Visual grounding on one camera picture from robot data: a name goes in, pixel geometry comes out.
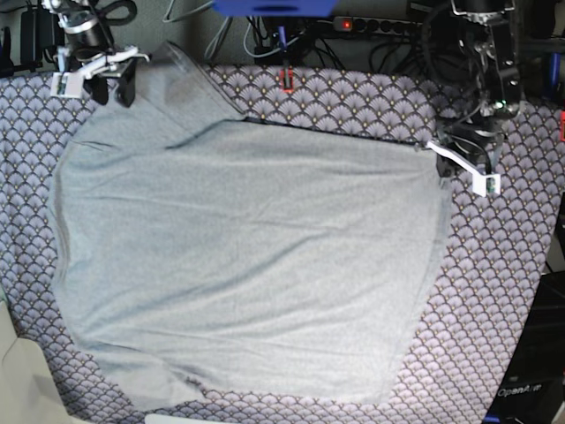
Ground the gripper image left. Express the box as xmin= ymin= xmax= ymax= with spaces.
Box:
xmin=65 ymin=46 xmax=137 ymax=108

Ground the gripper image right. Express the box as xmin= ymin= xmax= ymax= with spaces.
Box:
xmin=436 ymin=119 xmax=503 ymax=188

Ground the light grey T-shirt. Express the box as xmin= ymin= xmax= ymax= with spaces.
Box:
xmin=48 ymin=43 xmax=452 ymax=411

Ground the red clamp at right edge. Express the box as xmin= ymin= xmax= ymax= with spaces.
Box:
xmin=560 ymin=110 xmax=565 ymax=142

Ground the red black table clamp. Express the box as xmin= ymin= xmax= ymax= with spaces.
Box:
xmin=280 ymin=67 xmax=294 ymax=94

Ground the black power strip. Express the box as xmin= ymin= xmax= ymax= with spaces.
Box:
xmin=332 ymin=16 xmax=421 ymax=35

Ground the black OpenArm box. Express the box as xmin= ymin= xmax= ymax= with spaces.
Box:
xmin=493 ymin=272 xmax=564 ymax=423

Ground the white board at corner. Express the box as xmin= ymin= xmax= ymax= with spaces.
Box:
xmin=1 ymin=302 xmax=71 ymax=423

